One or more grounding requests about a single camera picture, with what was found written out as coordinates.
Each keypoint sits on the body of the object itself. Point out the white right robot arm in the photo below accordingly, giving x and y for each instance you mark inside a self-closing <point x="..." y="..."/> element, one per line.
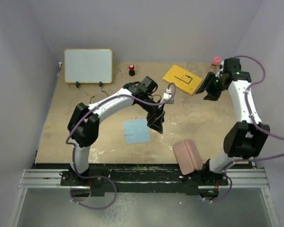
<point x="247" y="137"/>

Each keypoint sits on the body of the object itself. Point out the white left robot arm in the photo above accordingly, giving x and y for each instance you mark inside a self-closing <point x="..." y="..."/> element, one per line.
<point x="86" y="119"/>

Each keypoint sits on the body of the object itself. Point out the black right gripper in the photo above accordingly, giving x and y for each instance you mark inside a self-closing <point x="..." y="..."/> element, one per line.
<point x="213" y="96"/>

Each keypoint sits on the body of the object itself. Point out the yellow framed whiteboard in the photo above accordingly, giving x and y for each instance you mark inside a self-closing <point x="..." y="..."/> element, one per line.
<point x="88" y="66"/>

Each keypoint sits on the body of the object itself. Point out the pink glasses case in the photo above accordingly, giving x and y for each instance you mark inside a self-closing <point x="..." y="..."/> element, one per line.
<point x="187" y="156"/>

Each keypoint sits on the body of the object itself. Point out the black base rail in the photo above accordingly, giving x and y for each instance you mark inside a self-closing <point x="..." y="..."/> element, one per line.
<point x="132" y="178"/>

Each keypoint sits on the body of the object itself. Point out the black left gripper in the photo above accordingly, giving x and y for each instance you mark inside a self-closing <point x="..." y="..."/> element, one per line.
<point x="155" y="118"/>

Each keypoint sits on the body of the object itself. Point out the pink capped small bottle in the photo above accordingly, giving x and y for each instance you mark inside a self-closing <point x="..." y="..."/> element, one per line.
<point x="215" y="63"/>

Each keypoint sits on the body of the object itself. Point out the blue cleaning cloth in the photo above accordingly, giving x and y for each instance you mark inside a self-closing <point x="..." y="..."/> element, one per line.
<point x="136" y="131"/>

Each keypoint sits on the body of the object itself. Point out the yellow book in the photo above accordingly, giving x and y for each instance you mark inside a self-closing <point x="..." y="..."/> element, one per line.
<point x="183" y="79"/>

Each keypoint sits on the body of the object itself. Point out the red black stamp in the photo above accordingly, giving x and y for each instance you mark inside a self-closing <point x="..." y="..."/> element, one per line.
<point x="131" y="70"/>

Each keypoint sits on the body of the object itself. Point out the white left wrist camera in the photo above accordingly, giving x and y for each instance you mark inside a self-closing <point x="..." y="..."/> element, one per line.
<point x="168" y="97"/>

